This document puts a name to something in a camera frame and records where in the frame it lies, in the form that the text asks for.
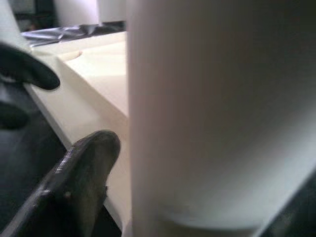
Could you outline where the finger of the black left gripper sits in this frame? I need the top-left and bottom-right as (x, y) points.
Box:
(0, 41), (61, 91)
(0, 103), (28, 130)

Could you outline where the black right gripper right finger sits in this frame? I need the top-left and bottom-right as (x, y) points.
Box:
(256, 170), (316, 237)

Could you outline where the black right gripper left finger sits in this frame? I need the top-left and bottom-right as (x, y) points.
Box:
(0, 129), (121, 237)

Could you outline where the white plastic table leg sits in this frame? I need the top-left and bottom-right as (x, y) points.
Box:
(0, 0), (33, 52)
(125, 0), (316, 237)

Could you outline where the white plastic children table top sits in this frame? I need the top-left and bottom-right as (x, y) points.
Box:
(24, 31), (133, 230)

